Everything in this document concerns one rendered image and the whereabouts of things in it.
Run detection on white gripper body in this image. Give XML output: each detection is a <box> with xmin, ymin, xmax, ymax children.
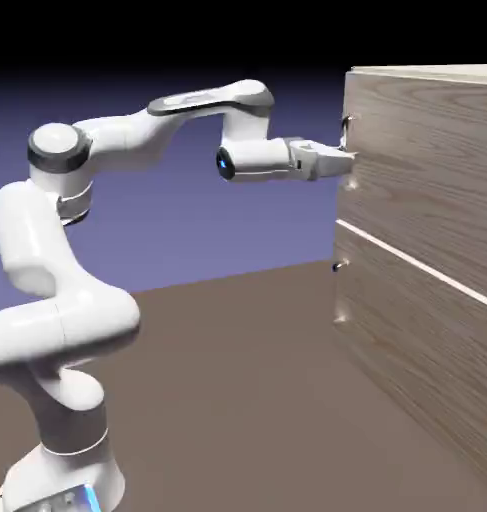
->
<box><xmin>309</xmin><ymin>140</ymin><xmax>357</xmax><ymax>182</ymax></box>

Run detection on curved silver door handle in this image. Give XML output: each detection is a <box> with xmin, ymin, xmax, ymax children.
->
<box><xmin>338</xmin><ymin>114</ymin><xmax>360</xmax><ymax>191</ymax></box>
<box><xmin>331</xmin><ymin>258</ymin><xmax>351</xmax><ymax>324</ymax></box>

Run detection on wood cabinet door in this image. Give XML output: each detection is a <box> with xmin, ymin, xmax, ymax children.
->
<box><xmin>335</xmin><ymin>70</ymin><xmax>487</xmax><ymax>304</ymax></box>
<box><xmin>331</xmin><ymin>222</ymin><xmax>487</xmax><ymax>494</ymax></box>

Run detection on light wood cabinet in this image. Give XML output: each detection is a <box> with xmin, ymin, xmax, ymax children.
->
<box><xmin>331</xmin><ymin>63</ymin><xmax>487</xmax><ymax>494</ymax></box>

